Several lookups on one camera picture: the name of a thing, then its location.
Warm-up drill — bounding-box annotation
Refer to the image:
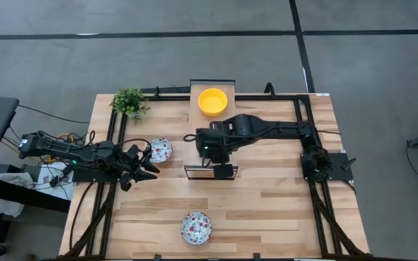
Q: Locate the wooden shelf riser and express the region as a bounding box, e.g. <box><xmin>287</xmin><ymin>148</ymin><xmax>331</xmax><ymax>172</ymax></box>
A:
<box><xmin>184</xmin><ymin>78</ymin><xmax>239</xmax><ymax>181</ymax></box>

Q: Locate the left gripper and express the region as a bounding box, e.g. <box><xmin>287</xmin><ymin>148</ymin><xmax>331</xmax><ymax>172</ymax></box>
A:
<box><xmin>116</xmin><ymin>144</ymin><xmax>161</xmax><ymax>192</ymax></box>

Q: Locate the black aluminium rig frame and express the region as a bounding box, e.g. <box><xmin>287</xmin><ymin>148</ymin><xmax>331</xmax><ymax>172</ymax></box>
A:
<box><xmin>59</xmin><ymin>81</ymin><xmax>372</xmax><ymax>261</ymax></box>

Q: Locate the small green potted plant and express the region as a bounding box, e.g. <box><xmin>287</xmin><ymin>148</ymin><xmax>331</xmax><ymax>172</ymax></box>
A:
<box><xmin>109</xmin><ymin>86</ymin><xmax>152</xmax><ymax>125</ymax></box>

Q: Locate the yellow plastic mini bowl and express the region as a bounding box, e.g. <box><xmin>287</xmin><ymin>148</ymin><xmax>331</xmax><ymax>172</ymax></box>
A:
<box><xmin>197</xmin><ymin>88</ymin><xmax>229</xmax><ymax>118</ymax></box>

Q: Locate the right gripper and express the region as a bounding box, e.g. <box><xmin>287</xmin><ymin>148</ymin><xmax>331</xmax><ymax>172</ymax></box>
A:
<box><xmin>195</xmin><ymin>126</ymin><xmax>234</xmax><ymax>180</ymax></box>

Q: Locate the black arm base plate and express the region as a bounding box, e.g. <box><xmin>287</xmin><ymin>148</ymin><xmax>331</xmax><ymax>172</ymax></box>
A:
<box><xmin>301</xmin><ymin>152</ymin><xmax>354</xmax><ymax>182</ymax></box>
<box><xmin>71</xmin><ymin>154</ymin><xmax>125</xmax><ymax>183</ymax></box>

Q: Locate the floral patterned mini bowl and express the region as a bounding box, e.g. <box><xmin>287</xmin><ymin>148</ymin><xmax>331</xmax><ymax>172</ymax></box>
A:
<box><xmin>180</xmin><ymin>211</ymin><xmax>213</xmax><ymax>246</ymax></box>
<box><xmin>149</xmin><ymin>136</ymin><xmax>173</xmax><ymax>164</ymax></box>

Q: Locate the white plastic bag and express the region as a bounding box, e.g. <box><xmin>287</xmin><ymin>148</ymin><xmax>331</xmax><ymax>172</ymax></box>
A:
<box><xmin>0</xmin><ymin>172</ymin><xmax>27</xmax><ymax>218</ymax></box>

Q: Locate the black desk beam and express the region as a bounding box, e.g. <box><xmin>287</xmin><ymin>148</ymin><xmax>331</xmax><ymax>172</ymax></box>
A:
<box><xmin>0</xmin><ymin>173</ymin><xmax>71</xmax><ymax>214</ymax></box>

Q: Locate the white printed paper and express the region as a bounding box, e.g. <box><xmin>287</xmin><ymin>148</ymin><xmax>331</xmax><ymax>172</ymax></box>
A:
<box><xmin>36</xmin><ymin>162</ymin><xmax>75</xmax><ymax>191</ymax></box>

